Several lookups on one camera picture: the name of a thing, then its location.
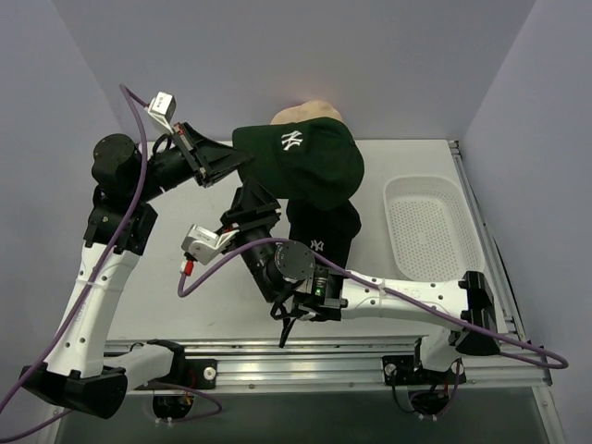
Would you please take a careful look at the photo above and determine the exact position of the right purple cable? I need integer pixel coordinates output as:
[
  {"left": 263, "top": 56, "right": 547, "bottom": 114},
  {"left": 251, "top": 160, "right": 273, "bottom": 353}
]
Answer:
[{"left": 178, "top": 238, "right": 569, "bottom": 370}]

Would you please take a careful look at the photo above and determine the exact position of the purple cable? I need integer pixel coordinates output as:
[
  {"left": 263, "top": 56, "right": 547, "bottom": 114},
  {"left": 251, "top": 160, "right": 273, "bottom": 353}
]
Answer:
[
  {"left": 0, "top": 84, "right": 223, "bottom": 443},
  {"left": 178, "top": 238, "right": 569, "bottom": 370}
]

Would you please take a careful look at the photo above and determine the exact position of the green baseball cap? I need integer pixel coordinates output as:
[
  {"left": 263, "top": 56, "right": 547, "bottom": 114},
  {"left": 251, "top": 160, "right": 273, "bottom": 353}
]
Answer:
[{"left": 232, "top": 117, "right": 364, "bottom": 211}]

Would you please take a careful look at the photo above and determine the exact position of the beige bucket hat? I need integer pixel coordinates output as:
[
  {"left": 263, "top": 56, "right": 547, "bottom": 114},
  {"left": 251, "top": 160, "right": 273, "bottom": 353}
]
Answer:
[{"left": 270, "top": 100, "right": 344, "bottom": 125}]

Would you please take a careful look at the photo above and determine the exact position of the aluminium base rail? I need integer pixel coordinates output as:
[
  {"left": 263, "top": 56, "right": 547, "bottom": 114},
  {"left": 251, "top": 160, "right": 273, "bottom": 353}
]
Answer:
[{"left": 104, "top": 339, "right": 554, "bottom": 397}]

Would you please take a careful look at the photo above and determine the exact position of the black baseball cap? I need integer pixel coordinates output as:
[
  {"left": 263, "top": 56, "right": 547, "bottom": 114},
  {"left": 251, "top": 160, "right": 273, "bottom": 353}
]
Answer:
[{"left": 286, "top": 200, "right": 362, "bottom": 267}]

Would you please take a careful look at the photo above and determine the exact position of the white perforated tray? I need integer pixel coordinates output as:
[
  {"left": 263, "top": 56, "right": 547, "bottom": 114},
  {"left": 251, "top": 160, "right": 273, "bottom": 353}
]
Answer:
[{"left": 383, "top": 176, "right": 486, "bottom": 281}]

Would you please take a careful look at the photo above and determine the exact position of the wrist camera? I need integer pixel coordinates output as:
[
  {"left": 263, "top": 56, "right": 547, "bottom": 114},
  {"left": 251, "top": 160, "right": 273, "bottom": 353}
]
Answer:
[
  {"left": 146, "top": 92, "right": 177, "bottom": 134},
  {"left": 180, "top": 224, "right": 238, "bottom": 276}
]

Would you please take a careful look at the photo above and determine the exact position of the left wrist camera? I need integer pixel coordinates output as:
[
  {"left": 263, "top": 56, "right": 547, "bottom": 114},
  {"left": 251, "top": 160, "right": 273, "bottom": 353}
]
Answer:
[{"left": 146, "top": 92, "right": 177, "bottom": 134}]

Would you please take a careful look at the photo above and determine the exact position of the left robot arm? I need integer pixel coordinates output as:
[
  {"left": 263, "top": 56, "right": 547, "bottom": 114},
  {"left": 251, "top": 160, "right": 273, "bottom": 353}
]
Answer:
[{"left": 21, "top": 123, "right": 253, "bottom": 419}]

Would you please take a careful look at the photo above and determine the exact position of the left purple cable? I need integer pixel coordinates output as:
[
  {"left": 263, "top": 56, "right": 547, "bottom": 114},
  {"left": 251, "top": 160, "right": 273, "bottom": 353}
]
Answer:
[{"left": 0, "top": 84, "right": 223, "bottom": 443}]

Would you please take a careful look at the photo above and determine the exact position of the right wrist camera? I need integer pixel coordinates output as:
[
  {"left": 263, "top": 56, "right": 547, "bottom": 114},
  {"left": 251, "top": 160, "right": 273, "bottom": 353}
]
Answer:
[{"left": 180, "top": 224, "right": 238, "bottom": 276}]

